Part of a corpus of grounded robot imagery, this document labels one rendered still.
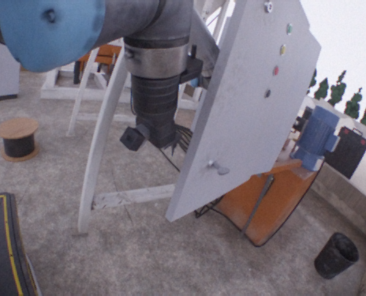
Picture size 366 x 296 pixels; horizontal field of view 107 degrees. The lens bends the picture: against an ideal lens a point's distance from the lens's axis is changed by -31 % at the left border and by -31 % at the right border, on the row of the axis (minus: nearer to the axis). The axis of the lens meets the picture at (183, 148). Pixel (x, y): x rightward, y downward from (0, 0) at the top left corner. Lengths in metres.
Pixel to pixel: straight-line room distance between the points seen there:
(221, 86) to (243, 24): 0.11
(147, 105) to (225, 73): 0.13
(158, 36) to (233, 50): 0.13
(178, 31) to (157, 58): 0.04
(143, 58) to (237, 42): 0.15
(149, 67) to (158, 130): 0.12
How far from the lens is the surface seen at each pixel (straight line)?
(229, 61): 0.32
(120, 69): 0.79
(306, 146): 1.41
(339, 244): 1.90
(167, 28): 0.23
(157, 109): 0.29
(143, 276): 1.09
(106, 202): 1.05
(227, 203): 1.54
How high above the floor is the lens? 0.98
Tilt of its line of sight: 25 degrees down
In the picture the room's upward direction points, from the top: 18 degrees clockwise
